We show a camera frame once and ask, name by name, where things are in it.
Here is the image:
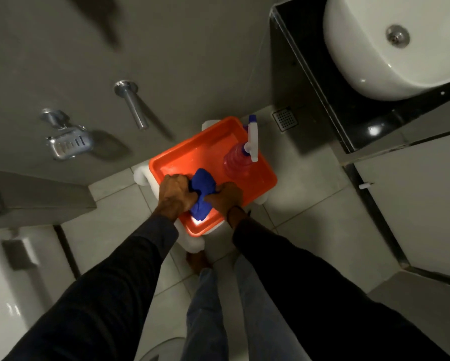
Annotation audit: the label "white cabinet door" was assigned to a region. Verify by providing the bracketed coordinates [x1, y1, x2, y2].
[354, 131, 450, 280]

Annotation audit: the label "chrome sink drain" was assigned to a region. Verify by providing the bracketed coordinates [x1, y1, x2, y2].
[386, 25, 410, 48]

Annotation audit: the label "chrome wall spout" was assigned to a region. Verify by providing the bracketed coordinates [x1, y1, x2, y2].
[114, 80, 150, 131]

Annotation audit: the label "black stone countertop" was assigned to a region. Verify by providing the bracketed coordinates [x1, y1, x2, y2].
[269, 0, 450, 154]

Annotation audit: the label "person's left hand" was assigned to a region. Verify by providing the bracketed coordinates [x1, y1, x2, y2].
[157, 174, 198, 222]

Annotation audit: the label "person's bare foot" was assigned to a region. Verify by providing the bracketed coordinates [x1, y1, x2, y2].
[186, 251, 213, 276]

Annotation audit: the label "square floor drain grate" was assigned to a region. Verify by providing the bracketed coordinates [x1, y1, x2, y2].
[272, 107, 299, 132]

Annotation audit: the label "person's legs in jeans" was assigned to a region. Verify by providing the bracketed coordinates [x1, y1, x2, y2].
[180, 255, 312, 361]

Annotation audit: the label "blue cleaning cloth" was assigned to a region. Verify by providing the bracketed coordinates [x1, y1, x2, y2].
[188, 168, 218, 222]

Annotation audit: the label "white plastic stool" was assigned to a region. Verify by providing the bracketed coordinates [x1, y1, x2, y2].
[133, 120, 269, 254]

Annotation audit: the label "white ceramic sink basin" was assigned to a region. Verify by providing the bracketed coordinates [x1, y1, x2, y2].
[323, 0, 450, 101]

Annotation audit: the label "red spray bottle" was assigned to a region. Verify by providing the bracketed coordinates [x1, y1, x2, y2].
[223, 115, 259, 179]

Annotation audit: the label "person's right hand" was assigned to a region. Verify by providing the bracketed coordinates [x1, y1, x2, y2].
[204, 182, 244, 222]

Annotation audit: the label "orange plastic tray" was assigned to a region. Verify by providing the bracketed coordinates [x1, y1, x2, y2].
[148, 116, 278, 237]

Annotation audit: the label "person's right forearm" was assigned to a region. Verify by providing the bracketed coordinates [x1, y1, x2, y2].
[227, 207, 450, 361]

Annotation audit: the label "person's left forearm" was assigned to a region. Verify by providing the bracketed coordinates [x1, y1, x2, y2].
[1, 207, 179, 361]

